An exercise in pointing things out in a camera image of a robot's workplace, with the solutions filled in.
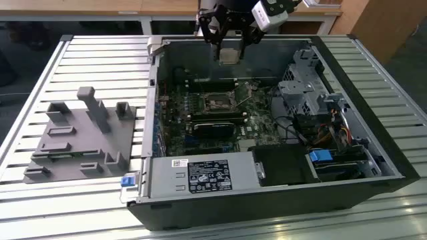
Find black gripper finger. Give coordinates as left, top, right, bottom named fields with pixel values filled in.
left=239, top=14, right=267, bottom=60
left=199, top=3, right=231, bottom=61

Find silver square CPU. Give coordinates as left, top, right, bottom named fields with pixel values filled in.
left=219, top=46, right=243, bottom=66

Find thin metal locking lever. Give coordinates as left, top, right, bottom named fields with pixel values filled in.
left=236, top=94, right=254, bottom=107

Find metal socket cover frame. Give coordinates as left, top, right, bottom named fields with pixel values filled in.
left=203, top=98, right=238, bottom=114

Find black RAM slot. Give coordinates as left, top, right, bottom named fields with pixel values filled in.
left=188, top=81, right=235, bottom=86
left=188, top=78, right=235, bottom=83
left=191, top=112, right=243, bottom=116
left=191, top=116, right=244, bottom=121
left=188, top=84, right=235, bottom=89
left=191, top=114, right=244, bottom=119

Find CPU socket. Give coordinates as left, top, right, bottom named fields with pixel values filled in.
left=202, top=91, right=239, bottom=113

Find silver metal drive cage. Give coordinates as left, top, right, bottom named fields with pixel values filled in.
left=276, top=48, right=350, bottom=118

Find wooden desk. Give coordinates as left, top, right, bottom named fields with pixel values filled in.
left=0, top=0, right=345, bottom=36

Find wooden cabinet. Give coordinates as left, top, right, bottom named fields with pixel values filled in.
left=330, top=0, right=427, bottom=65

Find black graphics card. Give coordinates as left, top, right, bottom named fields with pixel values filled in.
left=191, top=121, right=238, bottom=140

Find green motherboard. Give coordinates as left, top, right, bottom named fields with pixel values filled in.
left=152, top=74, right=289, bottom=157

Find silver chipset heatsink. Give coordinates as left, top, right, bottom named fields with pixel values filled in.
left=238, top=139, right=259, bottom=152

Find blue disk carrier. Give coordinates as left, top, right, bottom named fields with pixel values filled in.
left=309, top=149, right=335, bottom=165

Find black plastic shroud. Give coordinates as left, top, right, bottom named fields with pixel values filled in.
left=248, top=144, right=322, bottom=188

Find grey parts rack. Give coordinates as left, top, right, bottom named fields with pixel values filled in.
left=22, top=86, right=139, bottom=185

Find silver power supply unit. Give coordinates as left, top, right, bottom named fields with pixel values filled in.
left=146, top=150, right=267, bottom=198

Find green RAM stick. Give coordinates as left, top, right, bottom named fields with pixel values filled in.
left=46, top=151, right=86, bottom=159

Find metal disk bay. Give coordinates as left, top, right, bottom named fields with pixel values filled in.
left=305, top=143, right=385, bottom=183

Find black open PC case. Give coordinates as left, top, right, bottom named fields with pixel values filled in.
left=126, top=34, right=421, bottom=232

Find white silver wrist camera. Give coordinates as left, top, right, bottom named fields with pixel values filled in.
left=250, top=0, right=290, bottom=33

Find orange yellow power wires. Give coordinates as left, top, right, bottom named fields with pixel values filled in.
left=315, top=107, right=354, bottom=148

